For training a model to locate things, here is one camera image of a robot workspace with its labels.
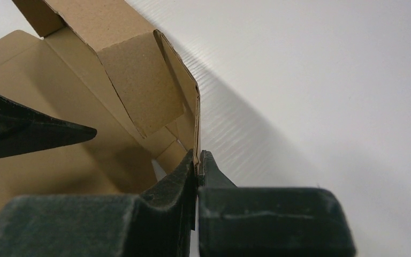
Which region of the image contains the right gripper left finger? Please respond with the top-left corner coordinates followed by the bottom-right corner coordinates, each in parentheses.
top-left (0, 152), bottom-right (196, 256)

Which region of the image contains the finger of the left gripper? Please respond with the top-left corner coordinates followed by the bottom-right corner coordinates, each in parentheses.
top-left (0, 95), bottom-right (97, 158)

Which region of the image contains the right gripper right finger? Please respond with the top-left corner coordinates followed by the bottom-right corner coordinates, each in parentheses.
top-left (198, 150), bottom-right (356, 256)

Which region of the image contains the brown cardboard box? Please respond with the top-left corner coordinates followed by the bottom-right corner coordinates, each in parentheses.
top-left (0, 1), bottom-right (200, 210)

